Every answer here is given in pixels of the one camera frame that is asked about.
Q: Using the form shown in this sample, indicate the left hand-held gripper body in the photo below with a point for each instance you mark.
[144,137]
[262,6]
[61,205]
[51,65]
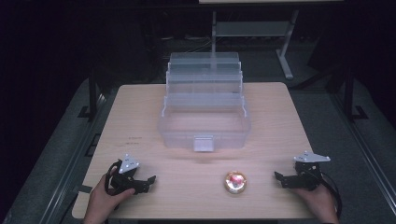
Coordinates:
[128,164]

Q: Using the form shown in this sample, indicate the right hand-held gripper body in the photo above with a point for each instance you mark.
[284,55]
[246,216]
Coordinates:
[308,174]

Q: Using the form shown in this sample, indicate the round gold and red trinket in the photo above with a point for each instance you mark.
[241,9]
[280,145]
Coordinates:
[235,182]

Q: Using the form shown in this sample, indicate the clear plastic tiered storage box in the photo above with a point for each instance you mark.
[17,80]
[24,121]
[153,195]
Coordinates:
[204,124]

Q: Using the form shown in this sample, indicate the person's right hand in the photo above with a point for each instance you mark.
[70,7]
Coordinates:
[319,203]

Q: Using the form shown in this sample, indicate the person's left hand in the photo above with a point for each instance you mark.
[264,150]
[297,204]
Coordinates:
[101,202]

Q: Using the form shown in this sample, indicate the grey tape strip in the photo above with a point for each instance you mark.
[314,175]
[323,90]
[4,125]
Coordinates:
[83,188]

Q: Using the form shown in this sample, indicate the grey metal stand with shelf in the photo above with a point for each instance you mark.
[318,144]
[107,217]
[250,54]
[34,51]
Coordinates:
[253,29]

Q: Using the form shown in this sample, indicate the aluminium frame rail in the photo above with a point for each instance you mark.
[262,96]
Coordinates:
[364,149]
[77,155]

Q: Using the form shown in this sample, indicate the black metal post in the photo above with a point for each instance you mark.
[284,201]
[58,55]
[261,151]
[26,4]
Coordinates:
[92,96]
[349,96]

